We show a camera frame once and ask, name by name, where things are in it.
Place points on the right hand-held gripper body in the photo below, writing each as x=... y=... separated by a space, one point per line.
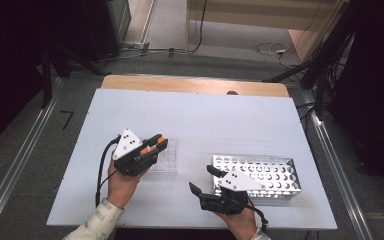
x=230 y=196

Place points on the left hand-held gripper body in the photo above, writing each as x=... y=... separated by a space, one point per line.
x=128 y=156

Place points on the orange-capped clear tube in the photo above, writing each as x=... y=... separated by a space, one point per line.
x=161 y=140
x=144 y=151

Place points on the clear plastic tube rack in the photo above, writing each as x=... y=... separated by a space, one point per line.
x=170 y=160

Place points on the perforated metal tube rack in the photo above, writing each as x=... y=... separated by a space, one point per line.
x=276 y=173

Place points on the person's right hand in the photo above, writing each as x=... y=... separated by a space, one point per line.
x=240 y=225

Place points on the person's left hand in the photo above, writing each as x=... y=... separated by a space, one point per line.
x=123 y=190

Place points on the white table board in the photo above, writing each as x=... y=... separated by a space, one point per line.
x=193 y=113

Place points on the wooden table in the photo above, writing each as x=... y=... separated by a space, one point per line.
x=193 y=85

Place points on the black metal stand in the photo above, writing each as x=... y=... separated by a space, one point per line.
x=46 y=80

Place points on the dark equipment cabinet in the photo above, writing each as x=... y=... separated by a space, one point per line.
x=106 y=26

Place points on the light wooden cabinet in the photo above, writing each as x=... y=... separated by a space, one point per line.
x=263 y=13

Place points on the aluminium floor rail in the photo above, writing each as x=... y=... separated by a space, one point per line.
x=16 y=166
x=333 y=146

